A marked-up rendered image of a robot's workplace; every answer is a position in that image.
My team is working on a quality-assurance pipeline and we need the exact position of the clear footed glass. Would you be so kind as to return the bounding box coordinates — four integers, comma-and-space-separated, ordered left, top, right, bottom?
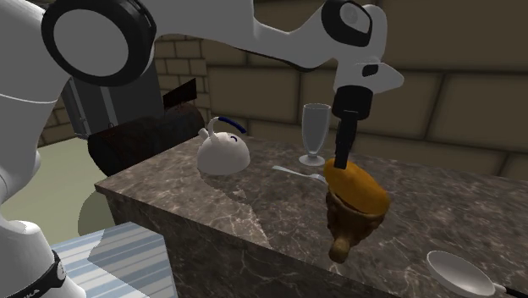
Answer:
298, 102, 333, 168

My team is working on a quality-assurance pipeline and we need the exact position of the white frying pan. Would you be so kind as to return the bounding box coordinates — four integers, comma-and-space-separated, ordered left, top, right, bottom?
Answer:
426, 250, 528, 298

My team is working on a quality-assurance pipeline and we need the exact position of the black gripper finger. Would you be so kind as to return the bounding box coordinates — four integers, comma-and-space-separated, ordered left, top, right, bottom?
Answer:
333, 109, 360, 171

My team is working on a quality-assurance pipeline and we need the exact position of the brown figure with orange top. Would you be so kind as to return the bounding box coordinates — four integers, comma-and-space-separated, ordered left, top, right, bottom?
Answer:
322, 158, 392, 265

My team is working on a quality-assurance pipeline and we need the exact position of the blue striped robot stand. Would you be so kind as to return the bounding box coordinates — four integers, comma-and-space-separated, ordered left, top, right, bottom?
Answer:
50, 221, 179, 298

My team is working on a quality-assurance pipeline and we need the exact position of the white kettle with blue handle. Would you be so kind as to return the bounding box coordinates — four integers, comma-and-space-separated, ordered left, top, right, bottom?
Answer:
196, 115, 252, 176

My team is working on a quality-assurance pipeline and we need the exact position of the silver fork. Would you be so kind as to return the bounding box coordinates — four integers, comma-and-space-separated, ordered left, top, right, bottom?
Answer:
272, 164, 329, 185

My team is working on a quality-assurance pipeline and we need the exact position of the grey metal cabinet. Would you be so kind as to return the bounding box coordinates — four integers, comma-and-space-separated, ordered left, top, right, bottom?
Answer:
61, 59, 165, 140

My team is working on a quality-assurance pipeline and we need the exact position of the dark brown rounded chest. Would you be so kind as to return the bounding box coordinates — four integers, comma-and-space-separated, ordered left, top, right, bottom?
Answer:
86, 77, 206, 178

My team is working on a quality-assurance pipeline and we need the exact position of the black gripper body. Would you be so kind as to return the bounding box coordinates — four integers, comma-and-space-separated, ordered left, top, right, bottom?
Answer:
331, 84, 375, 122

